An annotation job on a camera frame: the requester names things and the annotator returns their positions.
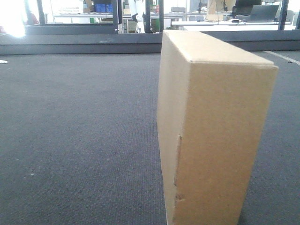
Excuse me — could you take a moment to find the brown cardboard box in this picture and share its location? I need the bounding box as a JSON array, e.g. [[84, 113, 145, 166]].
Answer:
[[157, 30, 278, 225]]

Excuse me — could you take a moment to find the white background table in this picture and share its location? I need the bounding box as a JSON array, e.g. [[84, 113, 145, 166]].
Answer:
[[171, 20, 296, 31]]

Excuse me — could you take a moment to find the white humanoid robot background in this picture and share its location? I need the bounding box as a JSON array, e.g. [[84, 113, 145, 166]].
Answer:
[[128, 0, 145, 23]]

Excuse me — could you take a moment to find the blue storage crate background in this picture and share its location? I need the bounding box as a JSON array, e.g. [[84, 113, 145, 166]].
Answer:
[[94, 3, 113, 13]]

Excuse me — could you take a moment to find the black office chair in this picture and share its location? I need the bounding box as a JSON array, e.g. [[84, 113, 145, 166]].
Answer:
[[232, 0, 262, 18]]

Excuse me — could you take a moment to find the dark grey conveyor side rail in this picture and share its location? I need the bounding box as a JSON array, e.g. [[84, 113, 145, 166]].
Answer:
[[0, 30, 300, 55]]

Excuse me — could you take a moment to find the dark metal frame structure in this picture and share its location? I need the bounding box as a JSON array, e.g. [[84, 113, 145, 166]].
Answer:
[[24, 0, 165, 35]]

